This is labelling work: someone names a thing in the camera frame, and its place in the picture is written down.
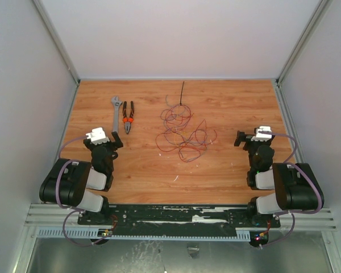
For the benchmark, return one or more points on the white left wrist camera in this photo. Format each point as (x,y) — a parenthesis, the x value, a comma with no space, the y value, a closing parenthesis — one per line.
(97,136)

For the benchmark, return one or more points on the silver adjustable wrench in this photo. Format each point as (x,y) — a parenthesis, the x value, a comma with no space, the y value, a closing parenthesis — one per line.
(116,102)

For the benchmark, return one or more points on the black zip tie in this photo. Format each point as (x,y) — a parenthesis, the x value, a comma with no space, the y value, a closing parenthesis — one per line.
(182,89)

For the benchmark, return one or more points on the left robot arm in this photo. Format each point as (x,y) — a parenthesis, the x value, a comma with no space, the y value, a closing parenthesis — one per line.
(70,182)

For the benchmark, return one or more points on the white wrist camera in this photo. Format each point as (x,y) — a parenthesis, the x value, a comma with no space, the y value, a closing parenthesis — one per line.
(262,134)
(97,136)

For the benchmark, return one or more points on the grey slotted cable duct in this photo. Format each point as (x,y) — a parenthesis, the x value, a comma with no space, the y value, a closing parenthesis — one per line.
(97,233)

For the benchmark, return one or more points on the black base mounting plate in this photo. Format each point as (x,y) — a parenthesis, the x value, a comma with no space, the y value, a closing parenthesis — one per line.
(178,219)

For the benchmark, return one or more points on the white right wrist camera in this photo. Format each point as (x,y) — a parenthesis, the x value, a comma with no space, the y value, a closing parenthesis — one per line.
(262,134)

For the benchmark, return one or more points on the orange handled pliers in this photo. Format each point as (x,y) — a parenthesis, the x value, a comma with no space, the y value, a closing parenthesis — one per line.
(128,118)

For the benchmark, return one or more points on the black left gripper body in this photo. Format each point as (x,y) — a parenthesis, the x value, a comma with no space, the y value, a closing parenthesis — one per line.
(110,147)

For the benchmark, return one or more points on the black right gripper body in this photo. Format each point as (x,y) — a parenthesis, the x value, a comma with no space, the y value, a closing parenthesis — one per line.
(254,142)

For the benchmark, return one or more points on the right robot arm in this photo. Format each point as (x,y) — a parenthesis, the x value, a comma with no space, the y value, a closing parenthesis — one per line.
(295,186)

